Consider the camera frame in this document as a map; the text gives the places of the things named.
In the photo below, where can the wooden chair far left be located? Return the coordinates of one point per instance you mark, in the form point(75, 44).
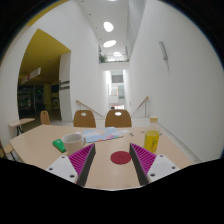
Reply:
point(44, 117)

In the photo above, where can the small wooden side table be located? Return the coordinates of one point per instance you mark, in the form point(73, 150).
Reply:
point(17, 125)

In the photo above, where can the balcony green plant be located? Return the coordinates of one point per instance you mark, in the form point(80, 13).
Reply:
point(102, 58)

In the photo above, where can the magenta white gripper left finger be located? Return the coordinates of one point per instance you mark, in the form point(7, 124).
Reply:
point(74, 168)

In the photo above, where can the small keys on table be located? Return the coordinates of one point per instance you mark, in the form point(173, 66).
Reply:
point(132, 134)

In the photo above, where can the green rectangular box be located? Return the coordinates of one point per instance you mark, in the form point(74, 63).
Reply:
point(59, 145)

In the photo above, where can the white ceramic mug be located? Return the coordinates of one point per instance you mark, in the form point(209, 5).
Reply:
point(73, 142)

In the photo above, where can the hanging red white sign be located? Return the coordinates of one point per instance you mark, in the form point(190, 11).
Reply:
point(31, 75)

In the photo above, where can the wooden chair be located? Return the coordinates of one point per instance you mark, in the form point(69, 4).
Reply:
point(44, 117)
point(84, 118)
point(118, 118)

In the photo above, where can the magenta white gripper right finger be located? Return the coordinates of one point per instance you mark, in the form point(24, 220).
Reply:
point(150, 167)

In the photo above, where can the wooden chair middle left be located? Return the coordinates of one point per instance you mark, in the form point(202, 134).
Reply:
point(84, 118)

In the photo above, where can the right stair handrail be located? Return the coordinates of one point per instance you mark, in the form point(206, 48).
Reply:
point(143, 102)

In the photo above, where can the stair handrail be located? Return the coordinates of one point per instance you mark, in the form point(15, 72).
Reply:
point(83, 106)
point(143, 102)

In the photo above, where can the left stair handrail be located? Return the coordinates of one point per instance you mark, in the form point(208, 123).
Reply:
point(83, 106)

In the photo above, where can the yellow drink plastic bottle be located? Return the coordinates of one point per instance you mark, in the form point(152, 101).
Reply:
point(152, 134)

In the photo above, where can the wooden chair middle right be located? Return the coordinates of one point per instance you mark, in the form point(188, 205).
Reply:
point(118, 118)

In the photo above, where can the red round coaster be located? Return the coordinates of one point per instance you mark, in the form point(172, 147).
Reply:
point(120, 157)

